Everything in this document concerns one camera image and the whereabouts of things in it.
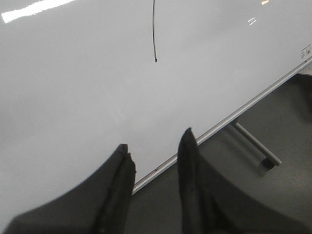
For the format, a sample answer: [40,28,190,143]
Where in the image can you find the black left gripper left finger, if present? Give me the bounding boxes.
[4,144,136,234]

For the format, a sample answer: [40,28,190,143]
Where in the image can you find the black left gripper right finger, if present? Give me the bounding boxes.
[177,128,311,234]

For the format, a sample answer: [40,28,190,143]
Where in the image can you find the white whiteboard with aluminium frame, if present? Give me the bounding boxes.
[0,0,312,231]

